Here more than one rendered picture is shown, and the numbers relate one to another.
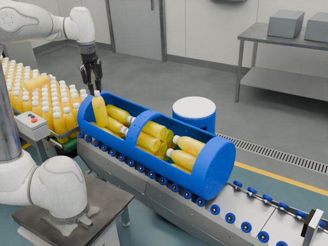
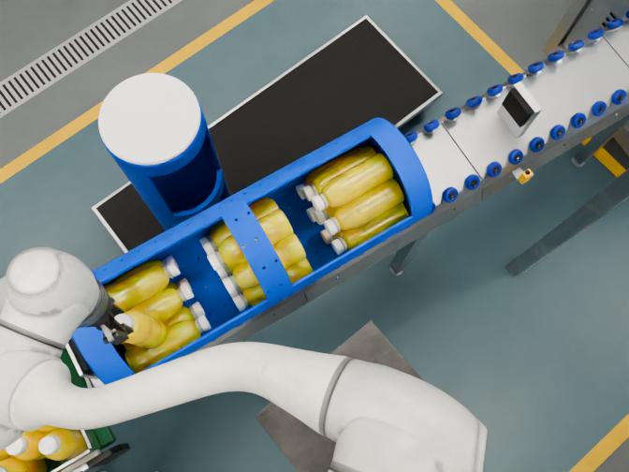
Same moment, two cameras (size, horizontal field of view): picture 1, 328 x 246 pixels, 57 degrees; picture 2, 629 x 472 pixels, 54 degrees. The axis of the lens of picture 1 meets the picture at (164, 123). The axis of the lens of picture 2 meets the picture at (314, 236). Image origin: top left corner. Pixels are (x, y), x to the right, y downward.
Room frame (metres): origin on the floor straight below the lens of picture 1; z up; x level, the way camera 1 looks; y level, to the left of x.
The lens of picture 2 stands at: (1.06, 0.44, 2.56)
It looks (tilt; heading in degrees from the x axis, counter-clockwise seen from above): 73 degrees down; 285
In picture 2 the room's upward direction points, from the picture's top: 3 degrees clockwise
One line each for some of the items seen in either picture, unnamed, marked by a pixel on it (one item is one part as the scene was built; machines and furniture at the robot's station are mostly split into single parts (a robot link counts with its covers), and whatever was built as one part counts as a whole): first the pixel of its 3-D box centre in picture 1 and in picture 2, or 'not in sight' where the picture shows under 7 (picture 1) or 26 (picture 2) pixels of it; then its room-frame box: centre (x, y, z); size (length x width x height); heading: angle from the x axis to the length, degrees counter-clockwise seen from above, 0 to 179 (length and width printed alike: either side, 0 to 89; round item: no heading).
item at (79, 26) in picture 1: (79, 24); (48, 293); (1.48, 0.37, 1.65); 0.13 x 0.11 x 0.16; 85
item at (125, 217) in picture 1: (121, 197); not in sight; (1.64, 0.35, 0.31); 0.06 x 0.06 x 0.63; 48
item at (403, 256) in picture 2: not in sight; (407, 248); (0.88, -0.28, 0.31); 0.06 x 0.06 x 0.63; 48
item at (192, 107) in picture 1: (194, 107); (149, 118); (1.71, -0.20, 1.03); 0.28 x 0.28 x 0.01
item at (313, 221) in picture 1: (309, 230); (516, 111); (0.74, -0.54, 1.00); 0.10 x 0.04 x 0.15; 138
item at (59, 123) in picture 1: (60, 128); (65, 444); (1.59, 0.65, 0.99); 0.07 x 0.07 x 0.19
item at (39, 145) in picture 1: (54, 191); not in sight; (1.56, 0.80, 0.50); 0.04 x 0.04 x 1.00; 48
